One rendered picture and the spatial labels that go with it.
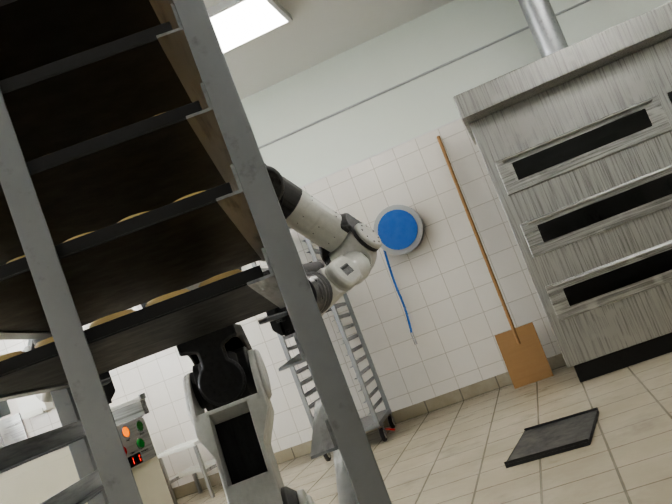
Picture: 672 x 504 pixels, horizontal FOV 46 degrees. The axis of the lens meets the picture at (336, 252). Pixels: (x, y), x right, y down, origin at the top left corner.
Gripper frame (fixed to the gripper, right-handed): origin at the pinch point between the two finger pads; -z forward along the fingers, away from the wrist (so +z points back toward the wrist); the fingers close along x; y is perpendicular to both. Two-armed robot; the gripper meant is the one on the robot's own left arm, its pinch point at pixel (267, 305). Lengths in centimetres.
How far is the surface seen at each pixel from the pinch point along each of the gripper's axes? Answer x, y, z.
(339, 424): -17, 37, -53
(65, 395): -2.5, -31.1, -21.8
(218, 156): 16.6, 25.8, -38.6
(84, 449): -12.4, -31.0, -21.7
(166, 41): 26, 34, -53
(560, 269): -23, -35, 397
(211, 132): 17, 32, -47
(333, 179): 109, -194, 462
